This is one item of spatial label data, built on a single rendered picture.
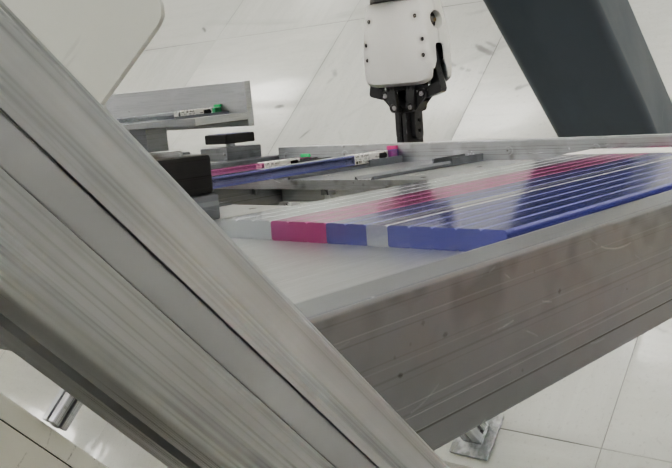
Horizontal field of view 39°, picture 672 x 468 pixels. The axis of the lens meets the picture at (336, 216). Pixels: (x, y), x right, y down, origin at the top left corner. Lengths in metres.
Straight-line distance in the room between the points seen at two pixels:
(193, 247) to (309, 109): 2.49
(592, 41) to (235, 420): 1.37
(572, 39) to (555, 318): 1.16
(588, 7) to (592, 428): 0.69
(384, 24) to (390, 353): 0.84
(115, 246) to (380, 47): 0.96
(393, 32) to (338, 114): 1.48
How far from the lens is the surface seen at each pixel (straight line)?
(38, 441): 1.99
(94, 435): 2.38
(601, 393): 1.70
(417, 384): 0.33
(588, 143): 0.98
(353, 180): 0.91
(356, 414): 0.24
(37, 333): 0.19
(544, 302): 0.40
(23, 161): 0.18
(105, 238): 0.19
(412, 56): 1.11
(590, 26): 1.53
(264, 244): 0.53
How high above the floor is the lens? 1.39
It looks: 37 degrees down
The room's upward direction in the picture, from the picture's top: 39 degrees counter-clockwise
